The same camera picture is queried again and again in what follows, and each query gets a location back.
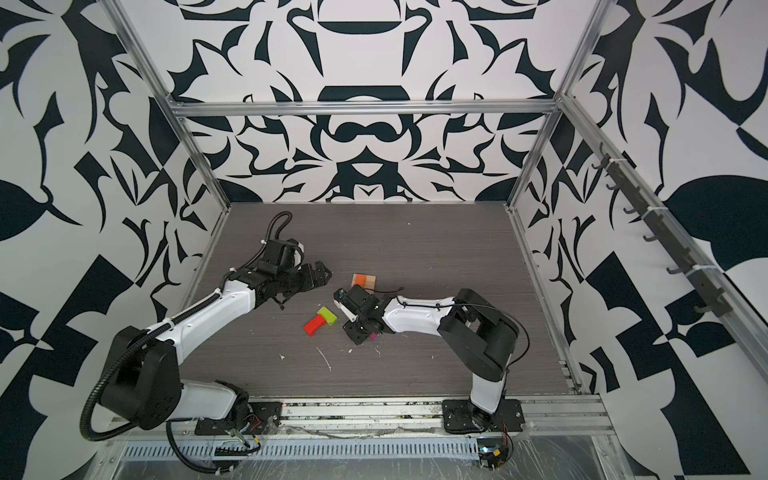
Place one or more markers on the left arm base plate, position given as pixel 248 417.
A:
pixel 252 418

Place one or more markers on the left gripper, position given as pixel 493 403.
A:
pixel 310 280

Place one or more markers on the grey wall hook rack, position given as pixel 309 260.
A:
pixel 667 231

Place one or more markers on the red arch wood block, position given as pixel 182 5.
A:
pixel 314 324

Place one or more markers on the aluminium cage frame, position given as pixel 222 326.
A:
pixel 743 323

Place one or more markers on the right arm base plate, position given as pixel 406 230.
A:
pixel 461 417

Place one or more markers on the aluminium mounting rail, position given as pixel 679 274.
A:
pixel 373 417

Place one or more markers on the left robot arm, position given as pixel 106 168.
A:
pixel 140 385

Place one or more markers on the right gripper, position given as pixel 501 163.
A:
pixel 351 332

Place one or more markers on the white slotted cable duct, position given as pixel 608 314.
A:
pixel 464 449

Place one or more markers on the green wood block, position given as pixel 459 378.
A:
pixel 329 317

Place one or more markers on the green lit controller board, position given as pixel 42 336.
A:
pixel 493 457

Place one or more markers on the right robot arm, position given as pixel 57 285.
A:
pixel 482 336

